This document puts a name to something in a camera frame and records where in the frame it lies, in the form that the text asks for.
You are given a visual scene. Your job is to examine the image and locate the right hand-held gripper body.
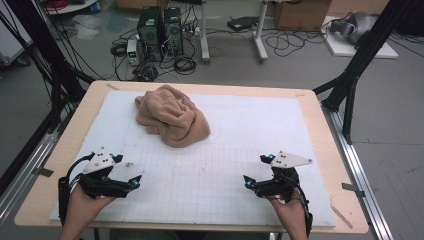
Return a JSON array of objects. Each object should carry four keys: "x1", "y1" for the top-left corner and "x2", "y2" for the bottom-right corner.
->
[{"x1": 253, "y1": 150, "x2": 314, "y2": 203}]

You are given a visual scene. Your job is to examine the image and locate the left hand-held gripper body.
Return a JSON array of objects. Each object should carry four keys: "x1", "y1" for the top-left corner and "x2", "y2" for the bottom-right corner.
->
[{"x1": 79, "y1": 147, "x2": 132, "y2": 199}]

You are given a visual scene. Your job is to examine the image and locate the beige terry towel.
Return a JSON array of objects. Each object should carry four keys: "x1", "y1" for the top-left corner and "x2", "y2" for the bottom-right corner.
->
[{"x1": 134, "y1": 84, "x2": 212, "y2": 149}]

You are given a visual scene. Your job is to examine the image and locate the person's left hand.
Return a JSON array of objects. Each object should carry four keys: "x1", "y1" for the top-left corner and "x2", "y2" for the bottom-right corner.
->
[{"x1": 66, "y1": 185, "x2": 116, "y2": 225}]

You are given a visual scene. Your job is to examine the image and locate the person's right hand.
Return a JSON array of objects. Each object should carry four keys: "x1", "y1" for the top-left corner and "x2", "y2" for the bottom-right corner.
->
[{"x1": 266, "y1": 191, "x2": 308, "y2": 231}]

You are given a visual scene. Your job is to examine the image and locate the white gridded mat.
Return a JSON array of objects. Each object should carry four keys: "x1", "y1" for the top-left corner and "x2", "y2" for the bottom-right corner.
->
[{"x1": 49, "y1": 89, "x2": 337, "y2": 228}]

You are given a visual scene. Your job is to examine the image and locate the person's dark green clothing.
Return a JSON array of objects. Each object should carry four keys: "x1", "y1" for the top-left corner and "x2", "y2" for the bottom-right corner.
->
[{"x1": 109, "y1": 229, "x2": 272, "y2": 240}]

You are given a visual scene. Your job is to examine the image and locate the pale wooden stick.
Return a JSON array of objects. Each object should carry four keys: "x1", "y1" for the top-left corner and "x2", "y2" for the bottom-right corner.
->
[{"x1": 329, "y1": 204, "x2": 354, "y2": 230}]

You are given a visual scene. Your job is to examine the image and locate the white power supply unit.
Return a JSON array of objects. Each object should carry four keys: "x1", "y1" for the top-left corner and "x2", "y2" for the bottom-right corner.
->
[{"x1": 126, "y1": 39, "x2": 143, "y2": 66}]

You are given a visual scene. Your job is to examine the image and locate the white metal stand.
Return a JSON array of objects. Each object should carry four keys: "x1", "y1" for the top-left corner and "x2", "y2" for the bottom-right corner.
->
[{"x1": 199, "y1": 0, "x2": 270, "y2": 65}]

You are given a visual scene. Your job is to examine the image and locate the large black computer tower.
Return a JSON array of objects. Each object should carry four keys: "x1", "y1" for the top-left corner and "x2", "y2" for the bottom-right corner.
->
[{"x1": 137, "y1": 6, "x2": 166, "y2": 63}]

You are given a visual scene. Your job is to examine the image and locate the white floor board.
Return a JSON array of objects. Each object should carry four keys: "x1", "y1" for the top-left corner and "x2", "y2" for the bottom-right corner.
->
[{"x1": 321, "y1": 15, "x2": 399, "y2": 59}]

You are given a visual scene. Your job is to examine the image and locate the clear plastic bags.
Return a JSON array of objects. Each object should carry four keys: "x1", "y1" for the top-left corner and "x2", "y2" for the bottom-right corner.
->
[{"x1": 71, "y1": 14, "x2": 103, "y2": 39}]

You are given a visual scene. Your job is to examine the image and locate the flat black device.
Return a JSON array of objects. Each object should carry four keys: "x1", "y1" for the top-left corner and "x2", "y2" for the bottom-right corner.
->
[{"x1": 227, "y1": 16, "x2": 259, "y2": 33}]

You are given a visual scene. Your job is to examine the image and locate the slim black computer tower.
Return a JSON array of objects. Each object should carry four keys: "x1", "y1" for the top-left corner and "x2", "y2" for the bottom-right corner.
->
[{"x1": 163, "y1": 7, "x2": 184, "y2": 56}]

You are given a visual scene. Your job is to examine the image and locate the cardboard box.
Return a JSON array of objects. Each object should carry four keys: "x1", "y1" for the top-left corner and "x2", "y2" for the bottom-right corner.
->
[{"x1": 273, "y1": 0, "x2": 333, "y2": 32}]

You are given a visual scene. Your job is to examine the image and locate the white round table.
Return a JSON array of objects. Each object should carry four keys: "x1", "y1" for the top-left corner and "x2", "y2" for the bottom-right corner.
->
[{"x1": 41, "y1": 0, "x2": 99, "y2": 16}]

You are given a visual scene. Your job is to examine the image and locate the grey rounded device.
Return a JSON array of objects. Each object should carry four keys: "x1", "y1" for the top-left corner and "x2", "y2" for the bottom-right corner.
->
[{"x1": 329, "y1": 11, "x2": 379, "y2": 44}]

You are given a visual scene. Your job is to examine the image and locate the black rail bracket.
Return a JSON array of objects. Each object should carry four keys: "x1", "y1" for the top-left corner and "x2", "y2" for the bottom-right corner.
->
[{"x1": 33, "y1": 166, "x2": 54, "y2": 178}]

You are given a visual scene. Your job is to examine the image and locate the grey rail bracket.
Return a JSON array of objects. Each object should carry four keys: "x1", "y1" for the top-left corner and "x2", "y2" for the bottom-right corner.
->
[{"x1": 341, "y1": 182, "x2": 366, "y2": 198}]

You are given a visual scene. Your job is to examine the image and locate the aluminium rail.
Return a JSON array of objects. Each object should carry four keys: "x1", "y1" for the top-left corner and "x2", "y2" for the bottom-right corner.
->
[
  {"x1": 321, "y1": 103, "x2": 396, "y2": 240},
  {"x1": 0, "y1": 109, "x2": 73, "y2": 228}
]

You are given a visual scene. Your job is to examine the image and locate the small coiled black cable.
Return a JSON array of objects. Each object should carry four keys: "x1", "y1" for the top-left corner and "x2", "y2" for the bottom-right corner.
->
[{"x1": 109, "y1": 41, "x2": 128, "y2": 58}]

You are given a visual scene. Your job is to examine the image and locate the loose black floor cables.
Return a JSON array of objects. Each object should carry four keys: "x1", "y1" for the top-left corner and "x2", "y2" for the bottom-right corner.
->
[{"x1": 265, "y1": 28, "x2": 329, "y2": 58}]

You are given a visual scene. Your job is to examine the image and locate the black frame post with cables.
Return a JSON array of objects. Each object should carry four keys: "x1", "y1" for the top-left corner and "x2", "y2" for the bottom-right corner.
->
[{"x1": 0, "y1": 0, "x2": 96, "y2": 134}]

